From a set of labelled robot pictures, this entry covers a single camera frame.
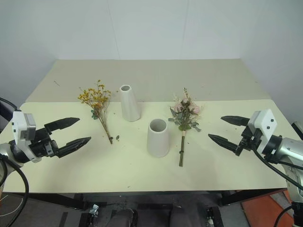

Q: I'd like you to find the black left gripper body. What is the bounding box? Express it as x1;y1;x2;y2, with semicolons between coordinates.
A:
29;127;60;159

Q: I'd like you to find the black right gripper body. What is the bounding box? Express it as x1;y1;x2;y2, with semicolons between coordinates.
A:
235;126;261;157

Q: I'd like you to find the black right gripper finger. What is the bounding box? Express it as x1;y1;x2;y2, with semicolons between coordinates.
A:
220;115;250;127
208;133;240;153

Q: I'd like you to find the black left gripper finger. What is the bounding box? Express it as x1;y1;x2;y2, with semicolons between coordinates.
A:
45;117;80;136
57;136;92;158

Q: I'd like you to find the tall narrow white vase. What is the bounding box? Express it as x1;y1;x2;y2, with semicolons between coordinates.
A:
119;84;142;122

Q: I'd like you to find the wide white vase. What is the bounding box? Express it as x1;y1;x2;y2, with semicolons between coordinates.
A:
146;119;169;158

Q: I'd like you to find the yellow dried flower bunch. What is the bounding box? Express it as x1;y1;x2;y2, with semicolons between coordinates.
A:
78;79;114;145

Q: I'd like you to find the pink rose bouquet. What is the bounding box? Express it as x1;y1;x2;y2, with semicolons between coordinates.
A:
168;87;205;167

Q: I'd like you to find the red floor mat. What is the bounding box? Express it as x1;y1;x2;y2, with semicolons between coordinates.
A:
241;192;295;227

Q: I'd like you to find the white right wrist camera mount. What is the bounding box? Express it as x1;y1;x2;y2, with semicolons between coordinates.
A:
246;109;278;157

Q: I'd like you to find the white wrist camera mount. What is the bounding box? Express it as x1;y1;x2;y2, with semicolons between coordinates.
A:
11;110;42;164
246;109;278;157

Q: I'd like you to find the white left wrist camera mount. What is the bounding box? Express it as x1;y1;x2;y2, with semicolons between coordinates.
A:
11;110;42;164

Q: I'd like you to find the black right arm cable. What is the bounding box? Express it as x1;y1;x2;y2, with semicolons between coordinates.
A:
251;148;303;197

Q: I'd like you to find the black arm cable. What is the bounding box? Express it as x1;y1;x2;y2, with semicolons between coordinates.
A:
0;96;30;227
251;148;303;197

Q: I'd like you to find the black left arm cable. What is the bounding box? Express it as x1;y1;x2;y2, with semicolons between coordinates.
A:
0;96;30;227

